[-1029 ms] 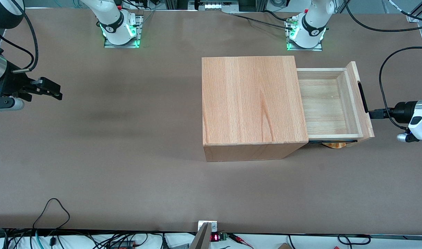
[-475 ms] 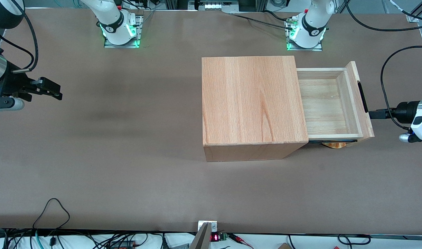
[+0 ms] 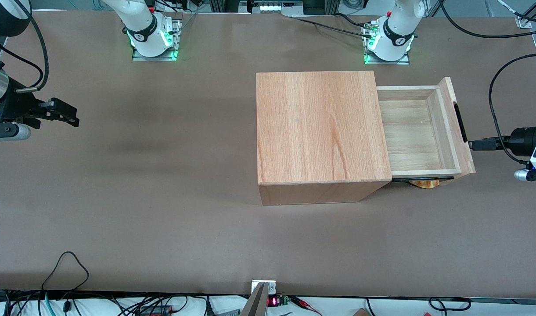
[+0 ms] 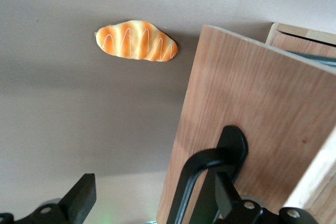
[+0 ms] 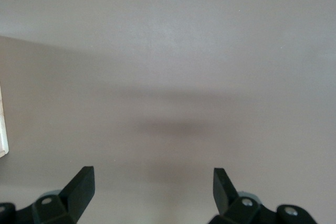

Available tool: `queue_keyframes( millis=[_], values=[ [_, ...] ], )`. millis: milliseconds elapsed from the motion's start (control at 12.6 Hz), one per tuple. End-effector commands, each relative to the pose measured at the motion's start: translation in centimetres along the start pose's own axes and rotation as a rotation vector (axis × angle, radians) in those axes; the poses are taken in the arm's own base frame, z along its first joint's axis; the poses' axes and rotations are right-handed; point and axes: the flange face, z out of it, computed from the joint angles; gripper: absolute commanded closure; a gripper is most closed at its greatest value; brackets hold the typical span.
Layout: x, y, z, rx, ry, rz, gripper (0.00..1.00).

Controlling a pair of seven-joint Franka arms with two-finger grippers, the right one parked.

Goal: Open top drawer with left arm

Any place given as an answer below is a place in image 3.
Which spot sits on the light wooden drawer cabinet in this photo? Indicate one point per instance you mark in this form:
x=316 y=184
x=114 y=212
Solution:
x=320 y=127

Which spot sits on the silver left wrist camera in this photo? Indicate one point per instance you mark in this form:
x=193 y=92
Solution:
x=522 y=174

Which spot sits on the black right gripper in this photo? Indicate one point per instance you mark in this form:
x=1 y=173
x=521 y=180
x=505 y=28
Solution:
x=14 y=106

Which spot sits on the red digit display module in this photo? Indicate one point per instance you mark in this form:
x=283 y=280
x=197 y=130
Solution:
x=273 y=301

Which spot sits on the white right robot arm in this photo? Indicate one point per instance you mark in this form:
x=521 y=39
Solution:
x=142 y=26

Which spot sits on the red alligator clip lead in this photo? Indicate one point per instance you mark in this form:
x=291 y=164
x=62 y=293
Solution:
x=300 y=302

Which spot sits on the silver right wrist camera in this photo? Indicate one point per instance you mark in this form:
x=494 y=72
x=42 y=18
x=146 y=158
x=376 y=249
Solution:
x=8 y=131

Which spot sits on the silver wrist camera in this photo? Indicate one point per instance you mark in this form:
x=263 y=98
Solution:
x=522 y=174
x=8 y=131

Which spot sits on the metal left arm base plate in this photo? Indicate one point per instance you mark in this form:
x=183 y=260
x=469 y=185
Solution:
x=386 y=62

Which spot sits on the brown cardboard piece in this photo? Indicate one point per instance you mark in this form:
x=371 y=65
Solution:
x=360 y=313

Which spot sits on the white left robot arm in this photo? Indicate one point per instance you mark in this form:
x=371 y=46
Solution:
x=393 y=35

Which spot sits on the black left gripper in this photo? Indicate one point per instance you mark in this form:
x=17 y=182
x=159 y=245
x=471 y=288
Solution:
x=521 y=141

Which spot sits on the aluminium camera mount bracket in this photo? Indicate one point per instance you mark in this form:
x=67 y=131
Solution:
x=257 y=303

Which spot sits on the toy croissant bread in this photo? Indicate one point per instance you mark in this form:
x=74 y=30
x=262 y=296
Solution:
x=425 y=184

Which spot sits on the aluminium frame with white device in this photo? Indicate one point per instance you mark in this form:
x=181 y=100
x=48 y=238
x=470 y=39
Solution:
x=246 y=5

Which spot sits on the aluminium corner profile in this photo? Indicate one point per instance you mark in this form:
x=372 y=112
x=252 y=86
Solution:
x=524 y=22

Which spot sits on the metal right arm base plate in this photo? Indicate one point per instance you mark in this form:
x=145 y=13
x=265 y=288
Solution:
x=153 y=58

